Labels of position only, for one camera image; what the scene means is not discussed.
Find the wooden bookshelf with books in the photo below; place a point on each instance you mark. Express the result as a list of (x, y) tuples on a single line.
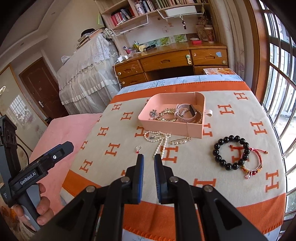
[(119, 14)]

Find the pink bed sheet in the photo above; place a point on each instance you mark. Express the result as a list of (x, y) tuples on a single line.
[(62, 140)]

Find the magazine on chair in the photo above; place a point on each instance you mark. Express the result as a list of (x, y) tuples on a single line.
[(219, 71)]

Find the pink jewelry tray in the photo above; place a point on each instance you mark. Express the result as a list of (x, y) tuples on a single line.
[(166, 122)]

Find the wooden desk with drawers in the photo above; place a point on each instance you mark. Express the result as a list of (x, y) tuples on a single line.
[(175, 60)]

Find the person's left hand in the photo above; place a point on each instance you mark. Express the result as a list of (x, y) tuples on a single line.
[(43, 209)]

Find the white power adapter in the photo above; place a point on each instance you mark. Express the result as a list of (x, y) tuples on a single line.
[(122, 58)]

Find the brown wooden door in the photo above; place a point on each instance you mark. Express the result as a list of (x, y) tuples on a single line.
[(42, 87)]

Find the window with metal grille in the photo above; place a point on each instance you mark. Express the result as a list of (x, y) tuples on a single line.
[(274, 83)]

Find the light blue patterned bedsheet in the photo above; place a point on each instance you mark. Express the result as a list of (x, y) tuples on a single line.
[(179, 80)]

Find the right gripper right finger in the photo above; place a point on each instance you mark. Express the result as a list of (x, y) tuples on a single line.
[(168, 185)]

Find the silver ring red stone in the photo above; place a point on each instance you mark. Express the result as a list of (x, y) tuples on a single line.
[(137, 149)]

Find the silver charm earrings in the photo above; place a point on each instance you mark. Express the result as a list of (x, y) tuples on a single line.
[(153, 114)]

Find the orange beige H blanket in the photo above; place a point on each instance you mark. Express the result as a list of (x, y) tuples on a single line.
[(109, 150)]

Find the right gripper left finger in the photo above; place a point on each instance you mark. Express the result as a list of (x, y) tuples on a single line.
[(132, 183)]

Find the gold pearl brooch pin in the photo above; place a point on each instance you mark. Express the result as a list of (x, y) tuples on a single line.
[(180, 141)]

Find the white lace covered piano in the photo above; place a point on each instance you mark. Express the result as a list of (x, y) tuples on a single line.
[(87, 82)]

